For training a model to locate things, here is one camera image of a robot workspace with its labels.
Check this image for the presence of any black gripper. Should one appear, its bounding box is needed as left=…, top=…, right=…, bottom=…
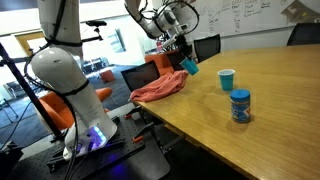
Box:
left=173, top=32, right=196, bottom=63

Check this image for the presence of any large blue plastic cup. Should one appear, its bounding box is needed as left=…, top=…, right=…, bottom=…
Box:
left=179, top=57, right=200, bottom=76

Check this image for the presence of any small blue plastic cup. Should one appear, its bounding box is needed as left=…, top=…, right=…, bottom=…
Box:
left=217, top=68, right=236, bottom=92

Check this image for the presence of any black office chair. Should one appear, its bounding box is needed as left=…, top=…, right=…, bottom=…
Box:
left=193, top=33, right=222, bottom=64
left=286, top=22, right=320, bottom=47

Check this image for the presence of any orange armchair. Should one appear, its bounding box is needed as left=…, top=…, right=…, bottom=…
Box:
left=144, top=50, right=178, bottom=76
left=38, top=87, right=113, bottom=132

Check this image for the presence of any orange cloth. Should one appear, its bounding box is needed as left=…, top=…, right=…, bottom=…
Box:
left=129, top=69, right=190, bottom=103

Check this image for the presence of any black laptop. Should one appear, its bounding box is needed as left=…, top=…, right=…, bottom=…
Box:
left=120, top=60, right=162, bottom=92

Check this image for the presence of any blue cylindrical snack can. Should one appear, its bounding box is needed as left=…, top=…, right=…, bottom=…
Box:
left=229, top=88, right=252, bottom=124

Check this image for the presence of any whiteboard with writing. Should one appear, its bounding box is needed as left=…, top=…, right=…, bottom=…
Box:
left=186, top=0, right=320, bottom=38

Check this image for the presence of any orange stool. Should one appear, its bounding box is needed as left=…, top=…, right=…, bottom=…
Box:
left=99, top=69, right=116, bottom=84

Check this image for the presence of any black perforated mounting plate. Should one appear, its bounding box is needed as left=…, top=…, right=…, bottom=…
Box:
left=6, top=113, right=172, bottom=180

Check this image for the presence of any black tripod pole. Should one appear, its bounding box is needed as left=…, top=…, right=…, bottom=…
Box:
left=0, top=42, right=66, bottom=141

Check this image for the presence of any black equipment box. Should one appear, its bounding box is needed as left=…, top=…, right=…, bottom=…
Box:
left=0, top=141, right=25, bottom=180

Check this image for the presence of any black cable loop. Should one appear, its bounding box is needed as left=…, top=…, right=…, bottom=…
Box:
left=156, top=0, right=201, bottom=35

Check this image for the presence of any black clamp with orange handle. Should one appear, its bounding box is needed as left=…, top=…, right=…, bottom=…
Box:
left=131, top=121, right=158, bottom=144
left=124, top=107, right=143, bottom=120

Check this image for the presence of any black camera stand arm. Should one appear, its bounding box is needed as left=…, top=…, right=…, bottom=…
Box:
left=80, top=19, right=108, bottom=44

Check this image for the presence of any wall poster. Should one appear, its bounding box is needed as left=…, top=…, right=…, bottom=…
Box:
left=280, top=0, right=320, bottom=24

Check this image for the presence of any yellow wooden door frame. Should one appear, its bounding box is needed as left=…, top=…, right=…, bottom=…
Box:
left=14, top=28, right=62, bottom=93

